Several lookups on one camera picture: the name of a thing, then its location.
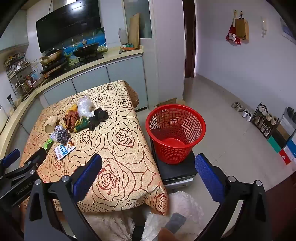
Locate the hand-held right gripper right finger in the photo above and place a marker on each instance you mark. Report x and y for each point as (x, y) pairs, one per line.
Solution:
(207, 177)

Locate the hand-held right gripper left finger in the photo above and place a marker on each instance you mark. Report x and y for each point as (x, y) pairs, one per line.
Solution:
(87, 179)

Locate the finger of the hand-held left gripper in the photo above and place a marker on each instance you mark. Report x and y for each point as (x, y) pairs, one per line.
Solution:
(34, 161)
(11, 158)

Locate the cartoon print plastic packet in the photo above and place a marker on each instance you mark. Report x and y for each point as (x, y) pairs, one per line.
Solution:
(61, 135)

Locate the beige paper cup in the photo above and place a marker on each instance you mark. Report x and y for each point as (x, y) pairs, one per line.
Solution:
(51, 124)

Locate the red plastic mesh basket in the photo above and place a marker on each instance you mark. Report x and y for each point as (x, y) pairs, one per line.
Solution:
(173, 141)

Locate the brown paper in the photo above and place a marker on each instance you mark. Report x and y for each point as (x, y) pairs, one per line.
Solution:
(70, 119)

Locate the small yellow foam net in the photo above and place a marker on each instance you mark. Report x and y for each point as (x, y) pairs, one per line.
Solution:
(78, 122)

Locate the clear plastic bag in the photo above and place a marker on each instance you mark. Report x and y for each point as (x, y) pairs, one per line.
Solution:
(84, 106)

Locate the green snack packet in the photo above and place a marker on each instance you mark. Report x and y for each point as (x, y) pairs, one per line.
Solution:
(48, 145)

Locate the black cushioned stool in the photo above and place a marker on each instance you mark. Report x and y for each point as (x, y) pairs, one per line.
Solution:
(178, 170)

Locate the blue white snack packet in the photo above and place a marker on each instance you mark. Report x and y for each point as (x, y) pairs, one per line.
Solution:
(63, 150)

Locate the white fluffy garment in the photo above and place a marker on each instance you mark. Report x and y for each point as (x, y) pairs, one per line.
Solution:
(185, 204)

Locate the green yellow wrapper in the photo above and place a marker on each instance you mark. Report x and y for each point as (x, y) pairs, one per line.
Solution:
(84, 127)

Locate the grey rectangular object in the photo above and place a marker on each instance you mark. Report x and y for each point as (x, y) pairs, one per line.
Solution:
(175, 223)

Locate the black plastic bag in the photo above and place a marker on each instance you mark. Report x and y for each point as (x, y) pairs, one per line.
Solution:
(98, 117)

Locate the white shoe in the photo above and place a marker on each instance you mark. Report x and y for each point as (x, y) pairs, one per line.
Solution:
(245, 112)
(249, 116)

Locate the green shoe box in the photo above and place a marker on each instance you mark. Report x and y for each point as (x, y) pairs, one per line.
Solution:
(275, 142)

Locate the grey shoe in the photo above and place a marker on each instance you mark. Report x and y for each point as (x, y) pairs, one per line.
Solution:
(235, 104)
(240, 107)

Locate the black shoe rack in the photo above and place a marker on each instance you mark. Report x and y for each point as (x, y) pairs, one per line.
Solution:
(263, 120)

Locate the red white shoe box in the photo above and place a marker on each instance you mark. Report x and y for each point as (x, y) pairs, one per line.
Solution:
(285, 157)

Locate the open cardboard box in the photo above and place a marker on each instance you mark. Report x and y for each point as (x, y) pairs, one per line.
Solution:
(168, 102)

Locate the brown shoe box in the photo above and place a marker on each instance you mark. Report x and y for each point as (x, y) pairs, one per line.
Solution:
(281, 131)

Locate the metal spice rack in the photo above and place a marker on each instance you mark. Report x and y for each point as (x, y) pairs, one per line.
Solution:
(17, 69)

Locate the blue white shoe box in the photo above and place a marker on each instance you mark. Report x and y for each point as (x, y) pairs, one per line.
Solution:
(291, 150)

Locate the black induction cooker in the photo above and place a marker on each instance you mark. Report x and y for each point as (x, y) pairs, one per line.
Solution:
(52, 69)

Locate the grey kitchen counter cabinet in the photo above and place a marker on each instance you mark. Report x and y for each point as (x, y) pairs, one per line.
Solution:
(92, 78)

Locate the dark shoes pair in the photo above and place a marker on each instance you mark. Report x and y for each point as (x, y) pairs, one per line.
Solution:
(290, 112)

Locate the gold frying pan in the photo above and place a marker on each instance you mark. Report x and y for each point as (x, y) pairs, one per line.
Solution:
(52, 55)

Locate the black gas stove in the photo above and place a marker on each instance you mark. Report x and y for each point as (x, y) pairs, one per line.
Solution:
(90, 58)

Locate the blue scenic backsplash panel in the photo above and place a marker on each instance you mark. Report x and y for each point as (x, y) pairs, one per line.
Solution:
(69, 46)

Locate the black wok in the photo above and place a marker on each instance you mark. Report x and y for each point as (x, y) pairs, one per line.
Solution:
(86, 49)

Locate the orange plastic tool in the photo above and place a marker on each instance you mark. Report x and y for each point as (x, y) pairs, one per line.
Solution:
(128, 47)

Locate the black glass range hood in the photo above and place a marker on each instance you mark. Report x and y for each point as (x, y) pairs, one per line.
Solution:
(67, 25)

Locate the red hanging decoration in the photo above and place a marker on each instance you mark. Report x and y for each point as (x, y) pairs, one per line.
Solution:
(232, 34)

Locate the brown paper bag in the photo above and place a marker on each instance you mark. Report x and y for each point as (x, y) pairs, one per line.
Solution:
(242, 29)

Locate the wooden cutting board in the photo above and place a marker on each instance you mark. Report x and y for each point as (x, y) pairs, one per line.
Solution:
(134, 30)

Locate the frosted glass panel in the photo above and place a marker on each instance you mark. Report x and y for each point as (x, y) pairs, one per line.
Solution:
(137, 18)

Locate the grey wall cabinet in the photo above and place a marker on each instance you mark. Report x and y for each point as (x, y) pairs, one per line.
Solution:
(11, 34)

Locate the dark wooden door frame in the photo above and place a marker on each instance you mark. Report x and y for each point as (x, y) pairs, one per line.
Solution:
(189, 39)

